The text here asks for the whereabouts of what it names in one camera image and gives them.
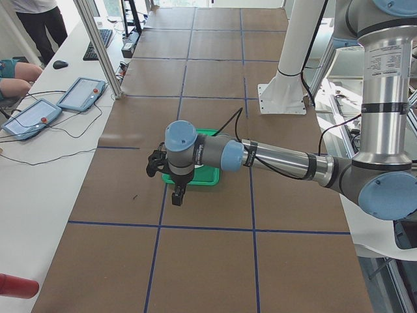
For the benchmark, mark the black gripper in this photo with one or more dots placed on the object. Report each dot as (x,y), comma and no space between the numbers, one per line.
(181,179)

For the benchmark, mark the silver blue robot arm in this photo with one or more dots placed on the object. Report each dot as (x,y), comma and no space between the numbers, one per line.
(378,178)

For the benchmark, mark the green plastic tray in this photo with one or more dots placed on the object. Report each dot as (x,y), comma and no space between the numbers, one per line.
(203,175)

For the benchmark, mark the brown paper table cover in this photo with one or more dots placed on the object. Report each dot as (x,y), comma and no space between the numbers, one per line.
(255,242)

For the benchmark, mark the far blue teach pendant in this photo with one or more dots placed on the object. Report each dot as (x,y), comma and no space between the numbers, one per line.
(82,94)

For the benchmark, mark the blue teach pendant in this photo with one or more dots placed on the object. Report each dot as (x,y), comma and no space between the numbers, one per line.
(82,94)
(32,120)

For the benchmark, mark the near blue teach pendant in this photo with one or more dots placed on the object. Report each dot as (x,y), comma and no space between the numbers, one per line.
(32,120)

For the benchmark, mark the black computer mouse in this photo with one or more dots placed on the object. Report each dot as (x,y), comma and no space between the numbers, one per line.
(59,64)

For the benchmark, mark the red cylinder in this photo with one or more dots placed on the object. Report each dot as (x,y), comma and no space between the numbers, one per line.
(13,286)

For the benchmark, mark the seated person dark hair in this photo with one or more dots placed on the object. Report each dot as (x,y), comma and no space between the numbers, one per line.
(17,77)

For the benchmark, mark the standing person black trousers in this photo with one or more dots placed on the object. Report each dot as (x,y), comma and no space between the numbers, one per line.
(37,17)

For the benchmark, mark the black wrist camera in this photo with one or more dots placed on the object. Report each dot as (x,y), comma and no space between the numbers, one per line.
(157,162)

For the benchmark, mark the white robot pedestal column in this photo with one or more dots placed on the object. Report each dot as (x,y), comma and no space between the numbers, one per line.
(284,94)

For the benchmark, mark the aluminium frame post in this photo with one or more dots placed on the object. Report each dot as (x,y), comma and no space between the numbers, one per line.
(87,18)

